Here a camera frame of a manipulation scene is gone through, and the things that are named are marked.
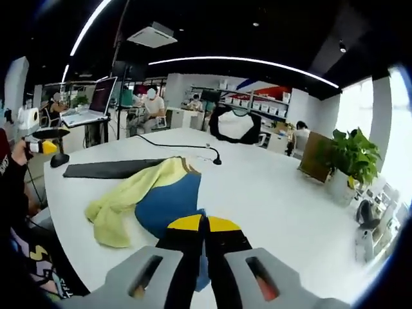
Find long curved ceiling light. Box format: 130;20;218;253
70;0;113;56

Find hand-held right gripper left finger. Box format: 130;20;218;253
56;214;205;309

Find person's black printed shirt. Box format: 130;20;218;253
6;221;91;302

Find teal panel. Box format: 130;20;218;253
120;88;135;107

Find black pole stand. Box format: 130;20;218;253
114;0;129;141

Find person's left hand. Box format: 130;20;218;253
10;138;33;165

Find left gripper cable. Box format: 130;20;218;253
24;159;44;209

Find white laptop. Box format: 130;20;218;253
61;76;118;128

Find black laptop stand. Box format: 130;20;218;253
82;120;110;149

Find white handheld controller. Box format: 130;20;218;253
353;225;376;263

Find grey headphones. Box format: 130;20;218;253
357;199;380;229

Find yellow blue grey garment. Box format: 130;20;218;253
62;156;213;292

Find green potted plant white pot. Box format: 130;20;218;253
317;127;382;207

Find ceiling air conditioner unit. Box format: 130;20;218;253
127;21;178;49

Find black gooseneck microphone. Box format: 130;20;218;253
128;133;223;166

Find white low cabinet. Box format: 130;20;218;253
165;108;207;131

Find shelf with white bins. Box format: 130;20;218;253
189;79;290;118

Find black hanging screen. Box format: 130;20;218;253
125;61;149;80

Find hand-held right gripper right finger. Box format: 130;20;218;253
205;216;352;309

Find black white raglan shirt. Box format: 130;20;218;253
208;104;262;145

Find brown cardboard board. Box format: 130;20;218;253
297;131;335;184

